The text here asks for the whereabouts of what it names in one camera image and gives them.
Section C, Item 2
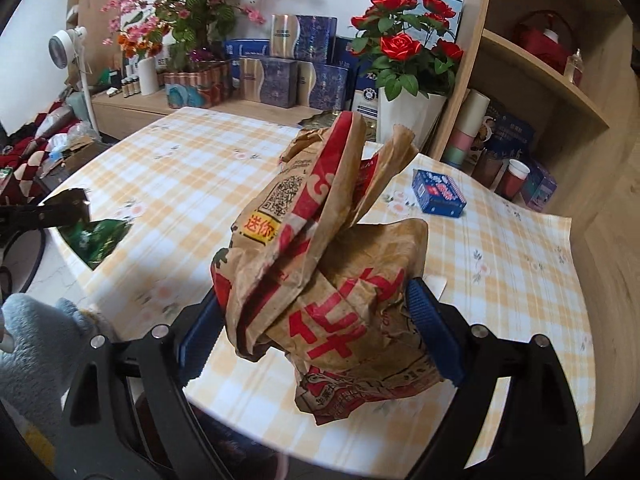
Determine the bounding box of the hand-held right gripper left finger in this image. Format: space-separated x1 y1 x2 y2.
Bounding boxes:
60 290 251 480

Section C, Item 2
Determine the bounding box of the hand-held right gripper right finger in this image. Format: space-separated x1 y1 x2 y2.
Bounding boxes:
405 277 586 480

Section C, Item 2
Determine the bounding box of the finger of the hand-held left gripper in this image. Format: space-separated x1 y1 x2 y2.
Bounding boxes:
0 189 91 233

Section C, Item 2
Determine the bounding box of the green foil packet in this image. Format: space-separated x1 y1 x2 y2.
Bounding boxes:
57 210 133 268

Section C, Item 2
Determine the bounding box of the brown paper bag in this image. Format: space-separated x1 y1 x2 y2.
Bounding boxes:
210 110 448 428

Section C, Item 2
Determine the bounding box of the small blue patterned box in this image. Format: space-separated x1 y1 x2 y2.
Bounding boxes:
411 169 467 218

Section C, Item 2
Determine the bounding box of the red white checked bag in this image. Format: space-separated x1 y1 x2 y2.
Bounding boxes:
0 100 81 206

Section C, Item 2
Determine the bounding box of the cardboard box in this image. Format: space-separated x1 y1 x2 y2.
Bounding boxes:
37 135 113 181

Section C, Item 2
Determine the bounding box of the person's left leg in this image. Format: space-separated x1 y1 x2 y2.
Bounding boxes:
0 292 118 431

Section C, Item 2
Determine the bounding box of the wooden sideboard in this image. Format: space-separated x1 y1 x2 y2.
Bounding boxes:
90 87 326 141

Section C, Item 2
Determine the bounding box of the plaid floral tablecloth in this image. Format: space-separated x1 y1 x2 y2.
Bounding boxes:
52 106 596 463

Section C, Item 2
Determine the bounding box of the red white paper cup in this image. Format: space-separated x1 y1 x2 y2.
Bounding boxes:
497 159 530 201

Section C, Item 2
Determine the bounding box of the white fan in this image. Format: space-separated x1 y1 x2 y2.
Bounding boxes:
47 26 103 133

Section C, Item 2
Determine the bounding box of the small light blue box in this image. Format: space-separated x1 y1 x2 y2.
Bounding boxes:
522 160 558 211

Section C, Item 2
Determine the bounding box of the white ribbed vase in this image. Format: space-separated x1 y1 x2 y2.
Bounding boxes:
137 57 160 97

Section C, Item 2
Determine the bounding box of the teal shell ornament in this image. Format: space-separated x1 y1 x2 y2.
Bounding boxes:
167 85 201 110

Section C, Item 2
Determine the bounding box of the stack of paper cups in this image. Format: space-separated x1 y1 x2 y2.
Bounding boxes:
444 89 492 170

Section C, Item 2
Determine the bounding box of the orange flower bouquet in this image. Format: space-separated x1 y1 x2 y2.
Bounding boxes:
117 22 166 61

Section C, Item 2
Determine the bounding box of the dark blue printed box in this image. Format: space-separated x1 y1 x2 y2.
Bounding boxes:
480 110 536 171

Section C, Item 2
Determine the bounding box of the white flower pot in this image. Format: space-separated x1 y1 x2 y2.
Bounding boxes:
376 86 448 151

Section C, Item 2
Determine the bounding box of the copper ribbed planter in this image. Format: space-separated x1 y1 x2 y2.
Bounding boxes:
164 60 233 108

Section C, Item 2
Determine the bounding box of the gold tray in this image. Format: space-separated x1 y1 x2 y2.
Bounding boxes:
299 110 351 131

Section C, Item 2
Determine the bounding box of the large blue emblem box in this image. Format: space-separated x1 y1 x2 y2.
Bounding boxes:
350 62 383 121

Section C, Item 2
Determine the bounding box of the wooden shelf unit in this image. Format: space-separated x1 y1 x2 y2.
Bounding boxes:
427 0 640 241

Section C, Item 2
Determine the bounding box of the pink blossom plant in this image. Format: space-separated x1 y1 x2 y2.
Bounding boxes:
100 0 268 73

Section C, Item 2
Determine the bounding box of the gold and blue box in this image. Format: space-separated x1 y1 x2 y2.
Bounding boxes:
270 14 337 63
239 56 298 110
296 62 348 111

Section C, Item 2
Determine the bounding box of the flat blue box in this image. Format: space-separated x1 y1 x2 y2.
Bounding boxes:
224 39 273 68

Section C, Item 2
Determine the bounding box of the red rose plant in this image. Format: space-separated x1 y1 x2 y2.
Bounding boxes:
347 0 466 101

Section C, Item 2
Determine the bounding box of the small glass bottle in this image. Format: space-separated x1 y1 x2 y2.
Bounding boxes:
564 49 585 86

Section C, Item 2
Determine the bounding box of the red teapot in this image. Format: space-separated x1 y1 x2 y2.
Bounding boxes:
515 10 576 73

